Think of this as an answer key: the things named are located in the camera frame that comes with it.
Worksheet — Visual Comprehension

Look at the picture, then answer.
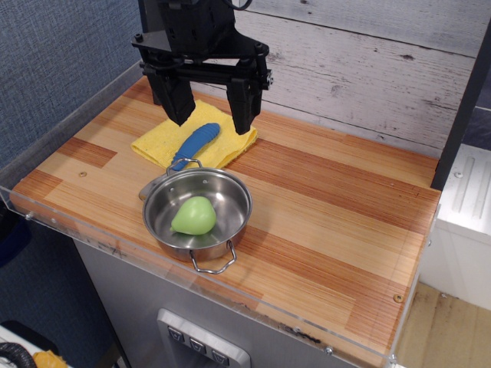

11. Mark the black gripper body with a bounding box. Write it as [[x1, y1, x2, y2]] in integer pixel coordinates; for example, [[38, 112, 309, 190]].
[[131, 1, 272, 90]]

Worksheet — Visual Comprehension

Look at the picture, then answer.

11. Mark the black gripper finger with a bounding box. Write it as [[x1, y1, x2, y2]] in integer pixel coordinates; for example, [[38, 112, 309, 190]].
[[226, 78, 262, 135], [147, 73, 196, 126]]

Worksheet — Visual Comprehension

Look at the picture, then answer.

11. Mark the blue handled metal spoon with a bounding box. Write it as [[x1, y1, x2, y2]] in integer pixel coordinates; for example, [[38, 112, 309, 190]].
[[138, 123, 222, 201]]

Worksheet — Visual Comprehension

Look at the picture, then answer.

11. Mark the yellow folded cloth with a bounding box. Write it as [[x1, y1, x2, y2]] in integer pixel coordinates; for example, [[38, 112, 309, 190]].
[[131, 100, 258, 171]]

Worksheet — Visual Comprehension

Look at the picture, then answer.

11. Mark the green plastic pear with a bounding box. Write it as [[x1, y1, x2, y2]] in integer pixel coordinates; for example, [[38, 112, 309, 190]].
[[170, 196, 216, 235]]

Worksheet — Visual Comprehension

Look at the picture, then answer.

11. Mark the clear acrylic table guard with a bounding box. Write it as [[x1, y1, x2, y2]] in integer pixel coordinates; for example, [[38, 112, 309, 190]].
[[1, 66, 440, 367]]

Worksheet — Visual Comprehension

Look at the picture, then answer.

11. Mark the silver control panel with buttons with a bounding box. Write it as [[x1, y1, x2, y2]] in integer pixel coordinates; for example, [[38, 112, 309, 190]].
[[157, 308, 252, 367]]

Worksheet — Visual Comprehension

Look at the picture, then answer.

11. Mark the white metal side unit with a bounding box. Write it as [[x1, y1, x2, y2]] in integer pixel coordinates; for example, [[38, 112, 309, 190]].
[[420, 144, 490, 310]]

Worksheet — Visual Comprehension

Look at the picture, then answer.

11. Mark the yellow black object bottom left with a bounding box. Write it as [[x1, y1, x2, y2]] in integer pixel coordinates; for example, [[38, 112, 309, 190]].
[[0, 342, 68, 368]]

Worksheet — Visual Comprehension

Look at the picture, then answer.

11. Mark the silver pot with handles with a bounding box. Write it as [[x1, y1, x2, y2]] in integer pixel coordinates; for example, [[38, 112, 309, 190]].
[[139, 158, 252, 274]]

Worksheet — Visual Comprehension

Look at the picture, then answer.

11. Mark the black vertical post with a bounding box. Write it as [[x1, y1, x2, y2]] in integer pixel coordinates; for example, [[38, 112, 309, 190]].
[[430, 22, 490, 191]]

